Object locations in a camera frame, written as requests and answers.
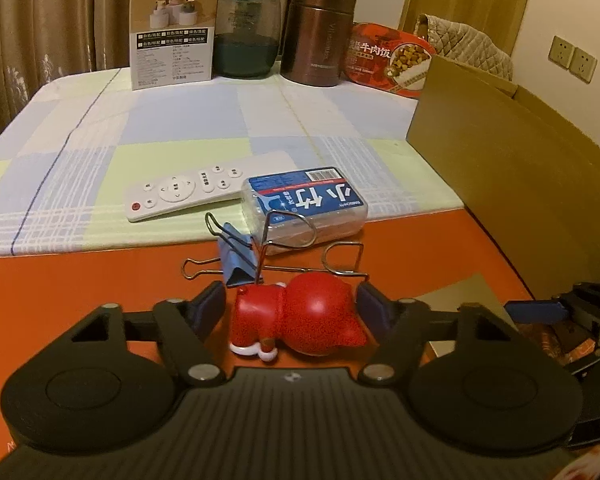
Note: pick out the brown thermos food jar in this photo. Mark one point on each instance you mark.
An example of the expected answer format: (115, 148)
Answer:
(315, 35)

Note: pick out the beige wall socket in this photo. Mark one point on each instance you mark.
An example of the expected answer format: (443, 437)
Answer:
(561, 52)
(583, 66)

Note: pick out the red printed mat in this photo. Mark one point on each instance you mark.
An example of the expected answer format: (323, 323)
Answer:
(80, 285)

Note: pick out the blue binder clip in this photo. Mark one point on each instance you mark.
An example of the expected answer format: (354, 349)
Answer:
(237, 265)

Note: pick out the brown patterned curtain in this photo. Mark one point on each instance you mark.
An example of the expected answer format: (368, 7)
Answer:
(55, 20)

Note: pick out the beige quilted chair cover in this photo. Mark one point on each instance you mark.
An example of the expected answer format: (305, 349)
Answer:
(470, 45)

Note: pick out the white product box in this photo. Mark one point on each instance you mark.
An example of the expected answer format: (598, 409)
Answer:
(175, 35)

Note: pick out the red instant meal box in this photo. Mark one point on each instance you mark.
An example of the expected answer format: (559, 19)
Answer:
(380, 60)

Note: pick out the red figurine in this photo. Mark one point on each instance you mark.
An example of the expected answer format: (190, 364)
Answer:
(310, 320)

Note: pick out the white remote control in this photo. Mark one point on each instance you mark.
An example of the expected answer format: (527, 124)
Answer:
(180, 192)

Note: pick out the blue label floss pick box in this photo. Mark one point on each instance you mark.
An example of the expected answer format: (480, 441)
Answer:
(305, 195)

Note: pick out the brown cardboard box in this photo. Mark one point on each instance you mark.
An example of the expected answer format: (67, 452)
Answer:
(505, 160)

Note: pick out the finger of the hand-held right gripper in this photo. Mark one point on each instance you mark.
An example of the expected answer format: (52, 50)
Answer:
(535, 311)
(587, 362)

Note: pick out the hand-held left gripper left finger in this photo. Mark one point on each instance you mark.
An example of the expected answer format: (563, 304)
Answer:
(209, 307)

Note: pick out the checkered tablecloth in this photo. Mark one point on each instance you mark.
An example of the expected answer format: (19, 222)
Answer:
(130, 125)

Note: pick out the tan cardboard card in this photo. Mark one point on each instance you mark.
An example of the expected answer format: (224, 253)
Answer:
(460, 290)

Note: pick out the green glass jar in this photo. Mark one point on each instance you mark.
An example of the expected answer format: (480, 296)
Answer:
(247, 40)

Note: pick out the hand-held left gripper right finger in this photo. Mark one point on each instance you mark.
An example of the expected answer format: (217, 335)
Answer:
(373, 306)

